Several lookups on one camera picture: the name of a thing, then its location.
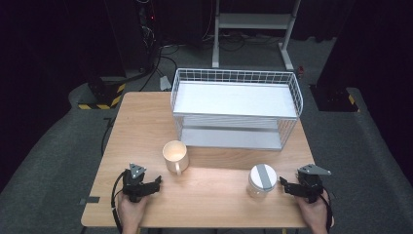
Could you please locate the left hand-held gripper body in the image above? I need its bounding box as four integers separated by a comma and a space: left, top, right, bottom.
121, 163, 154, 204

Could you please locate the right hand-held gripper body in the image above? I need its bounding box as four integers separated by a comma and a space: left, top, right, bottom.
295, 164, 332, 205

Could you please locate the clear jar with white lid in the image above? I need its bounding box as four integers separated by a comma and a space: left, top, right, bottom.
245, 163, 279, 200

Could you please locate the cream ceramic cup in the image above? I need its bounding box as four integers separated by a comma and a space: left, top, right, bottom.
162, 139, 190, 176

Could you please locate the white wire shelf rack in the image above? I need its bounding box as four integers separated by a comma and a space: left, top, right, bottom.
169, 67, 305, 152

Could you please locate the person's left hand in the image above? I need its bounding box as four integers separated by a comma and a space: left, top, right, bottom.
117, 191, 149, 228

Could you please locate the person's right hand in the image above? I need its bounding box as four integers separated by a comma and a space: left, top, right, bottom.
295, 189, 330, 228

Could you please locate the grey tape strip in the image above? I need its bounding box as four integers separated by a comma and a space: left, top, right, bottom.
79, 196, 101, 206

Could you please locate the black yellow striped base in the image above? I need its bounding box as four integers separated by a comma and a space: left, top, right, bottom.
77, 77, 127, 111
309, 84, 361, 113

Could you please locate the grey power adapter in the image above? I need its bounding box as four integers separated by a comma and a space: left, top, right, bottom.
159, 75, 172, 92

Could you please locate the dark equipment tower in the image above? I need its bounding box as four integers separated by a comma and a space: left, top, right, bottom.
105, 0, 161, 72

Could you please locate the white metal stand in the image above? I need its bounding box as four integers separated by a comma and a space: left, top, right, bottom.
211, 0, 302, 71

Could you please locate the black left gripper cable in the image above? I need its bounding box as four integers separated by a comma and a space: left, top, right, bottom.
110, 171, 127, 234

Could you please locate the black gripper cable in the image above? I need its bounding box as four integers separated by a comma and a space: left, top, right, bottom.
319, 189, 335, 232
110, 171, 127, 234

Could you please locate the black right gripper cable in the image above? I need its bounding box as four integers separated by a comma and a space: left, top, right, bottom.
319, 189, 335, 232

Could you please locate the black floor cable bundle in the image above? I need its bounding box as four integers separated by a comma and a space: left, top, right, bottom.
138, 44, 180, 93

